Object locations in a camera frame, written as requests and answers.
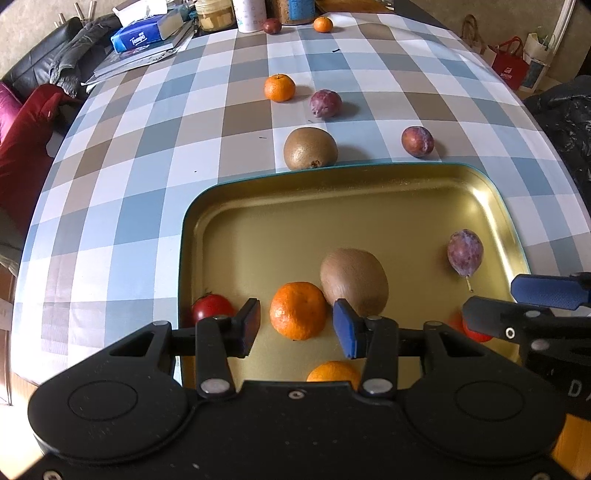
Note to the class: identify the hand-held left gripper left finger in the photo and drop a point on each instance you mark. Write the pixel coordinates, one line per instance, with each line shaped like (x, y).
(249, 323)

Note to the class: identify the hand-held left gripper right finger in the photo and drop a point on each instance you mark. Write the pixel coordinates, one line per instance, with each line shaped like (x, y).
(344, 330)

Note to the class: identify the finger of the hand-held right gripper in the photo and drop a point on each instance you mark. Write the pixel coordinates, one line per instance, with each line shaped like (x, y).
(549, 291)
(498, 318)

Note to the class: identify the red tomato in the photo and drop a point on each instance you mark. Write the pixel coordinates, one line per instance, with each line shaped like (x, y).
(478, 336)
(210, 310)

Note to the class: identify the orange mandarin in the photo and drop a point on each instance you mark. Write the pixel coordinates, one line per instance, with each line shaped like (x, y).
(279, 87)
(322, 24)
(298, 310)
(332, 371)

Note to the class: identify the brown kiwi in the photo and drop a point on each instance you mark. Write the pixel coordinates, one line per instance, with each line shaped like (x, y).
(355, 277)
(310, 148)

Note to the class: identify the purple plum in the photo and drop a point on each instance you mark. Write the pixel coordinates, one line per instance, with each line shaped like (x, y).
(417, 141)
(464, 251)
(326, 104)

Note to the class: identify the gold metal tray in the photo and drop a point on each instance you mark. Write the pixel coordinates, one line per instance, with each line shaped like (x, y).
(369, 207)

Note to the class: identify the black plastic bag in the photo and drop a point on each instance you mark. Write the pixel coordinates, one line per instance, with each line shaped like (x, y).
(563, 124)

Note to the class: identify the white blue paper bag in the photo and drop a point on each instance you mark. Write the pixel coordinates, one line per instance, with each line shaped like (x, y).
(538, 64)

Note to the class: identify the red paper bag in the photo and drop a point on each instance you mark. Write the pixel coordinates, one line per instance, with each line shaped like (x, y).
(510, 67)

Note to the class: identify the kraft paper bag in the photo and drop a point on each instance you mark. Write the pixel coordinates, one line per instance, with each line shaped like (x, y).
(475, 39)

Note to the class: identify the stack of flat books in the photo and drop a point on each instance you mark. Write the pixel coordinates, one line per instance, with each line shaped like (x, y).
(134, 62)

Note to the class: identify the small dark red plum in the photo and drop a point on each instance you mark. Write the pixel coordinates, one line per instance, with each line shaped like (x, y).
(272, 26)

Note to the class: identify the white purple tumbler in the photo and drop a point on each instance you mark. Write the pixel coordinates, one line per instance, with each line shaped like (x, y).
(249, 16)

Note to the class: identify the glass jar yellow lid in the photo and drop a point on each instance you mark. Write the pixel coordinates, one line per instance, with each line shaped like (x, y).
(213, 16)

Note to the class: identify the clear jar blue label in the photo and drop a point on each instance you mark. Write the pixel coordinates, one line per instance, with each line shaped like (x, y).
(296, 11)

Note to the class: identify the black leather jacket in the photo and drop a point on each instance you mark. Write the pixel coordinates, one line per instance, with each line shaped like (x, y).
(78, 50)

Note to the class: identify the magenta cushion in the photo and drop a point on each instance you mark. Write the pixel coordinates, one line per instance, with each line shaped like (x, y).
(9, 108)

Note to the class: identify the brown wooden board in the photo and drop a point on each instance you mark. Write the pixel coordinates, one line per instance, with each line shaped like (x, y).
(355, 4)

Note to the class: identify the black leather sofa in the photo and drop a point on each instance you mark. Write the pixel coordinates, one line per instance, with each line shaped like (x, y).
(27, 64)

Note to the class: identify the bundle of metal rods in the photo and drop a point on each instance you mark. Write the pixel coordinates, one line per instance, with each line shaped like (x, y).
(76, 11)

